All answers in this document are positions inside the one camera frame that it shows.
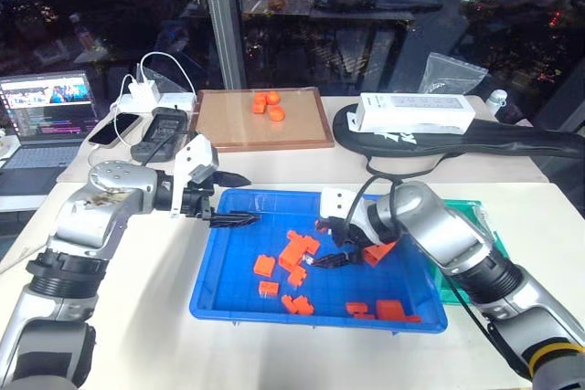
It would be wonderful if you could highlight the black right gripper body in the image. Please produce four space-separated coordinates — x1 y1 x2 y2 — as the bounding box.
326 218 368 250

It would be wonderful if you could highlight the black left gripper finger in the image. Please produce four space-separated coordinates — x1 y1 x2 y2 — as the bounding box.
213 171 252 188
207 210 263 230

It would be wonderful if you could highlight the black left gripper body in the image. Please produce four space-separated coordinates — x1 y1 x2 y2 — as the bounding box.
181 182 217 222

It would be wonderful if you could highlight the blue plastic bin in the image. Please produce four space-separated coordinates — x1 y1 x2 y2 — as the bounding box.
188 188 450 333

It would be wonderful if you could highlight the green plastic bin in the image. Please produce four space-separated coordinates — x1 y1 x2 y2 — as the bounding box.
429 199 511 307

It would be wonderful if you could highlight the orange wedge plastic block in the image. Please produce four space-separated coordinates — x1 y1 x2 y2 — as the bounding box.
362 242 397 269

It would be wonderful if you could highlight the large orange plastic block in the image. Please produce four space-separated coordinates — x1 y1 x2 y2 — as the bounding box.
375 299 423 324
279 229 320 269

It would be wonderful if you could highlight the wooden framed board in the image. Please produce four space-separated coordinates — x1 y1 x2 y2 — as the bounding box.
188 87 336 153

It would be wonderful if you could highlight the black handheld controller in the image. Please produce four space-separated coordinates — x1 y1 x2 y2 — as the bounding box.
130 106 189 164

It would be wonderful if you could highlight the black smartphone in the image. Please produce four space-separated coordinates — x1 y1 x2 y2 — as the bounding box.
87 111 143 149

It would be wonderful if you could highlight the white charger plug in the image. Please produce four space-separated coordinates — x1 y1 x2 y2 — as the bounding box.
119 80 163 114

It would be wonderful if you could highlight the white rectangular box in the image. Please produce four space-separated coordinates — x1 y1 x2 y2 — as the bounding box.
346 92 477 135

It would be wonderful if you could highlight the open laptop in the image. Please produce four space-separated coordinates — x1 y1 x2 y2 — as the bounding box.
0 70 100 195

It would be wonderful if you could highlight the black fabric bag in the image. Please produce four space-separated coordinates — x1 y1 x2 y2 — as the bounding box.
332 103 585 177

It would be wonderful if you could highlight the clear plastic zip bag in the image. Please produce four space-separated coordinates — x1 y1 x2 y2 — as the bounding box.
417 52 490 96

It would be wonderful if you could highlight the white bottle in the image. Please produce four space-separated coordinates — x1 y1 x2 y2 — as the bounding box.
485 89 510 124

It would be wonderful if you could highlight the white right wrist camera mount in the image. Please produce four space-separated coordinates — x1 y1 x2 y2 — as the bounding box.
319 186 380 246

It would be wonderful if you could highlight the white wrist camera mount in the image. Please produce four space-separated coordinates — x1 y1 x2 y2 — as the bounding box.
169 133 219 218
319 186 380 246

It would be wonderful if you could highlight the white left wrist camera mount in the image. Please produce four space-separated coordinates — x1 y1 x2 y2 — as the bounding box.
169 133 219 218

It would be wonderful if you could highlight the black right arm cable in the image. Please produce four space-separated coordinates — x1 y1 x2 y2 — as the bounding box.
346 174 534 380

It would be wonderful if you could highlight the white charging cable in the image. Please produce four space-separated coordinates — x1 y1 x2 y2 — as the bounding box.
88 52 198 168

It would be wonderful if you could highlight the grey window frame post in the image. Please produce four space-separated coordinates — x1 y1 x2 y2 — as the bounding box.
198 0 248 90

